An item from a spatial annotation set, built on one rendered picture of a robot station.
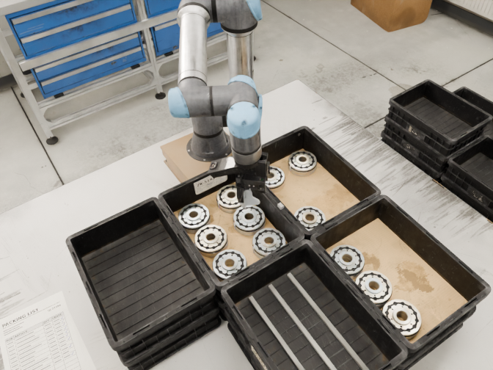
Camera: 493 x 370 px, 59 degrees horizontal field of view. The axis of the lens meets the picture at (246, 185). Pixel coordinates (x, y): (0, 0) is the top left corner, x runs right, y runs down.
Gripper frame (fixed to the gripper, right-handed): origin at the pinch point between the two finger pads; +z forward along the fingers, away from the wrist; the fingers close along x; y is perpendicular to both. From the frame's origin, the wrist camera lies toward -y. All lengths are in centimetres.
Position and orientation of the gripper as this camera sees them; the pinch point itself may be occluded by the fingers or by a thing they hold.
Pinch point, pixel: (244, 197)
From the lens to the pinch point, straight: 127.9
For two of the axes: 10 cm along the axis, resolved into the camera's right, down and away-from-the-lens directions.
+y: 9.8, 1.3, -1.7
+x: 2.0, -8.1, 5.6
